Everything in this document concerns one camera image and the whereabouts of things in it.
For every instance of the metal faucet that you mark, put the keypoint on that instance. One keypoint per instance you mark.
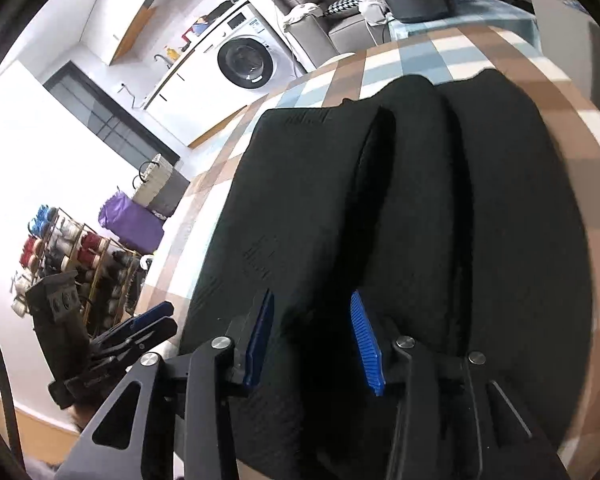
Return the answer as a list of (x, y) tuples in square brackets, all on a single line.
[(161, 59)]

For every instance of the checkered tablecloth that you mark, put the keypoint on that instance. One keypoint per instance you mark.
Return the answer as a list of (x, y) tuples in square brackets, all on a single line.
[(210, 190)]

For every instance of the grey sofa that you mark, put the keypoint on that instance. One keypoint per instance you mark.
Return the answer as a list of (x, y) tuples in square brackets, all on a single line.
[(310, 35)]

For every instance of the grey block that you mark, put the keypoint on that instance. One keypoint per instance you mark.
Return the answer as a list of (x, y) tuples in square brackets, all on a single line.
[(560, 40)]

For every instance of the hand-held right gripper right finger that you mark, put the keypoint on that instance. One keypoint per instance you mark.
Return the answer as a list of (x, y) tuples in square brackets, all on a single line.
[(367, 345)]

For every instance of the woven basket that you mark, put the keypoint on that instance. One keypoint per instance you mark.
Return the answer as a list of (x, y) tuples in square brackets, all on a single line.
[(160, 190)]

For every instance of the white washing machine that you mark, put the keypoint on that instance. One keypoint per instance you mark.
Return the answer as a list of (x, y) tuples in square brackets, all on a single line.
[(245, 60)]

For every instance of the white cloth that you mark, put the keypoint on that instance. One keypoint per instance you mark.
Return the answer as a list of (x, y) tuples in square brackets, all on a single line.
[(374, 5), (302, 12)]

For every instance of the dark door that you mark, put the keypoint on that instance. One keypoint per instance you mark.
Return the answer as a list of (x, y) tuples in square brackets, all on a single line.
[(105, 115)]

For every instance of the purple bag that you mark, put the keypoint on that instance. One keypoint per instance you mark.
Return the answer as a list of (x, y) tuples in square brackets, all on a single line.
[(130, 225)]

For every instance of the white wall cabinet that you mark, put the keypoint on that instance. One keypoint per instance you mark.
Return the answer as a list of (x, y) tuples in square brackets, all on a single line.
[(130, 10)]

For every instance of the houndstooth pillow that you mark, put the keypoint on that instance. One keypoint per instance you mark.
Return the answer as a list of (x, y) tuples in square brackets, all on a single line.
[(345, 6)]

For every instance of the white counter cabinet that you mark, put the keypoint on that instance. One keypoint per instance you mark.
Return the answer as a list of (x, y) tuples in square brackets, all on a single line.
[(195, 100)]

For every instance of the black knit sweater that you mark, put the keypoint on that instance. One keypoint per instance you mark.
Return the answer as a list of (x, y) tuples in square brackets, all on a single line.
[(505, 235)]

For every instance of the shoe rack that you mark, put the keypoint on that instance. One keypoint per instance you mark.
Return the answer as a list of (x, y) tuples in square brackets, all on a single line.
[(90, 260)]

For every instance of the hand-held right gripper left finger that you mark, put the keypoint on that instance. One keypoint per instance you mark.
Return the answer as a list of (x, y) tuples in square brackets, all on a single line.
[(257, 345)]

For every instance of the yellow bottle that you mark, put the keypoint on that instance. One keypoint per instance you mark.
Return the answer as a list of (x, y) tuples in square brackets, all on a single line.
[(171, 53)]

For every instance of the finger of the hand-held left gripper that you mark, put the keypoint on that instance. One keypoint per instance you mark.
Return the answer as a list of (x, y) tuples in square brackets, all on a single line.
[(152, 337), (145, 317)]

